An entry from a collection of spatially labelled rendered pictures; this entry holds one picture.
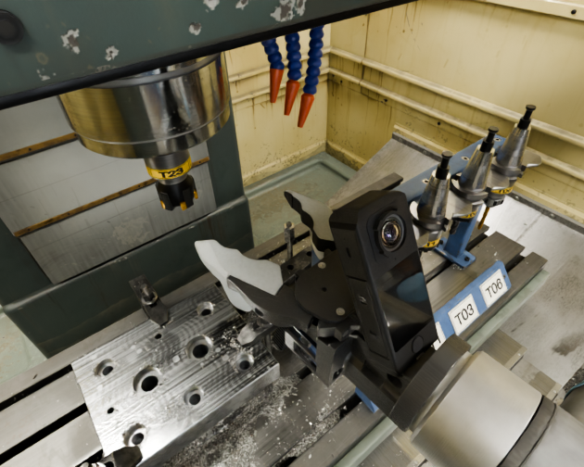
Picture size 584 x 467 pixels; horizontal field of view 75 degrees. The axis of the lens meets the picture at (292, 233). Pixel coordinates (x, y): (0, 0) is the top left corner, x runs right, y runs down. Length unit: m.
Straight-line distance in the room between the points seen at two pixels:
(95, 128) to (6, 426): 0.66
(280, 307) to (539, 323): 1.01
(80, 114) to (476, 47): 1.13
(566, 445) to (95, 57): 0.29
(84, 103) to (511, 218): 1.20
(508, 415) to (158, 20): 0.26
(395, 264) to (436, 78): 1.20
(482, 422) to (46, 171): 0.85
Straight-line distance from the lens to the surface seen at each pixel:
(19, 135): 0.88
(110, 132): 0.37
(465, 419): 0.25
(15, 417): 0.92
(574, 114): 1.24
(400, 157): 1.51
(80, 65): 0.19
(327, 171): 1.83
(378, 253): 0.22
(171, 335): 0.77
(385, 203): 0.22
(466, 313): 0.89
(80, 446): 0.84
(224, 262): 0.30
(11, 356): 1.46
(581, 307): 1.26
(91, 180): 0.95
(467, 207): 0.67
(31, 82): 0.19
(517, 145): 0.77
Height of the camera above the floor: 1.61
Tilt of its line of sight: 43 degrees down
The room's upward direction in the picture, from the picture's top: 2 degrees counter-clockwise
